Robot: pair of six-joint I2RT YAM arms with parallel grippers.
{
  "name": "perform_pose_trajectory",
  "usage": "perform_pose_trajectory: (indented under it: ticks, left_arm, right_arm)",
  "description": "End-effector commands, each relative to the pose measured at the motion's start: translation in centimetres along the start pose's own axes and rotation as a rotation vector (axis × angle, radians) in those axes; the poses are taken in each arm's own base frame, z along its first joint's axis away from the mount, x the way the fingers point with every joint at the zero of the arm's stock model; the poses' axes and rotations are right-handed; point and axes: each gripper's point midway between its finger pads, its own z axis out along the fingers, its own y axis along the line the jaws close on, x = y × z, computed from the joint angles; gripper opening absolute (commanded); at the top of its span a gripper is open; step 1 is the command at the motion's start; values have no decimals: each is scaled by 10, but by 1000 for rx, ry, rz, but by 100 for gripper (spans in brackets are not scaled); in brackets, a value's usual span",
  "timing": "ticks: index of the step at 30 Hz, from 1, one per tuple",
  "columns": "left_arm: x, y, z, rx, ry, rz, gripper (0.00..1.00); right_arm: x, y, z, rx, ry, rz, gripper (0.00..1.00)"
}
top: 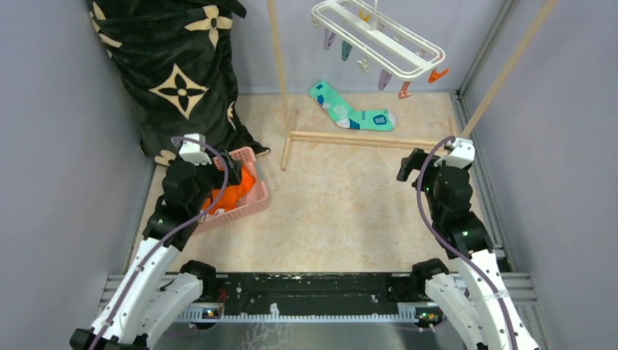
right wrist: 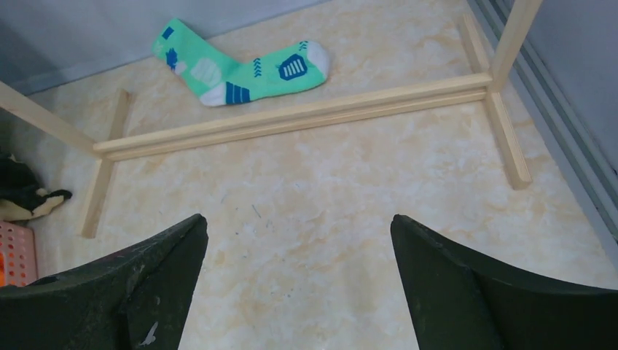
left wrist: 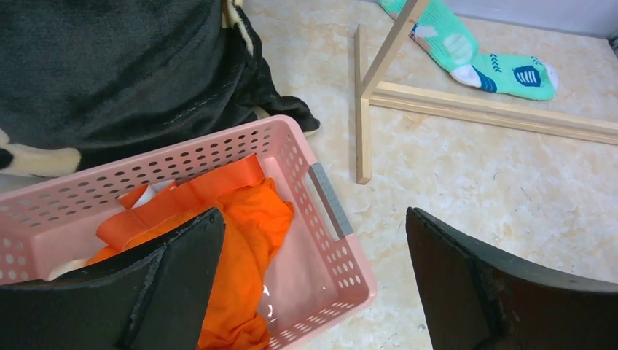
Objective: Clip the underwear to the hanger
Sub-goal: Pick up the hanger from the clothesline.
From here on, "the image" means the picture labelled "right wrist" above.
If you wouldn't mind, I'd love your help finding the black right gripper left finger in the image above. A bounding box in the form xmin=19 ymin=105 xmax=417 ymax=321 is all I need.
xmin=1 ymin=214 xmax=208 ymax=349

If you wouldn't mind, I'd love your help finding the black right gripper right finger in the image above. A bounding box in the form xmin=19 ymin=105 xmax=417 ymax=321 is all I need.
xmin=390 ymin=214 xmax=617 ymax=349

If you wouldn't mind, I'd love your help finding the pink plastic basket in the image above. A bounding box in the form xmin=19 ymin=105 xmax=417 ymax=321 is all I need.
xmin=0 ymin=221 xmax=38 ymax=287

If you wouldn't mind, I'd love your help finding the black floral blanket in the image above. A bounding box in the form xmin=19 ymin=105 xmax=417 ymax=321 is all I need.
xmin=1 ymin=151 xmax=73 ymax=222

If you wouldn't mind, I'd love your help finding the green blue patterned sock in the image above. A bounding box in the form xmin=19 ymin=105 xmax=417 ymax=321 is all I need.
xmin=152 ymin=19 xmax=331 ymax=106

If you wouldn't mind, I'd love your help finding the wooden drying rack frame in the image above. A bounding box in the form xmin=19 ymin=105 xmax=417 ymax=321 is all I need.
xmin=1 ymin=1 xmax=541 ymax=239

